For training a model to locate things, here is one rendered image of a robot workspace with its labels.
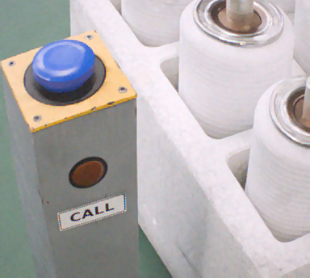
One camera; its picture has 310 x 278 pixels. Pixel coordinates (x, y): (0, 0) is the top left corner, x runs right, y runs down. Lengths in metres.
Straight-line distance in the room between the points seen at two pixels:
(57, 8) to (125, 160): 0.57
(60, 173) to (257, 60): 0.19
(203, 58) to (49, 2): 0.48
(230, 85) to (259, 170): 0.08
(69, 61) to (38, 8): 0.59
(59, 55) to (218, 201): 0.18
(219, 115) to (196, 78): 0.03
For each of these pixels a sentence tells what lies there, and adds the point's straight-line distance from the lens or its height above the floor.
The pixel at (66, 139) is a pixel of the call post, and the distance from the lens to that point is 0.55.
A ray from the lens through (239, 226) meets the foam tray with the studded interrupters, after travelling 0.66.
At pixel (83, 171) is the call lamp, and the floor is 0.27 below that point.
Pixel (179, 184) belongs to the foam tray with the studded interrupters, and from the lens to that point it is 0.73.
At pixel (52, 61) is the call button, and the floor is 0.33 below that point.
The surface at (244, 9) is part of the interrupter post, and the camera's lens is 0.69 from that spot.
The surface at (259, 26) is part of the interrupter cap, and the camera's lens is 0.71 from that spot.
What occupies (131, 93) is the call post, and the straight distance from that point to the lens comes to 0.55.
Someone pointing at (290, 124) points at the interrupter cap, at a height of 0.25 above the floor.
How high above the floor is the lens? 0.69
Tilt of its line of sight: 45 degrees down
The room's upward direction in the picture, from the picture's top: straight up
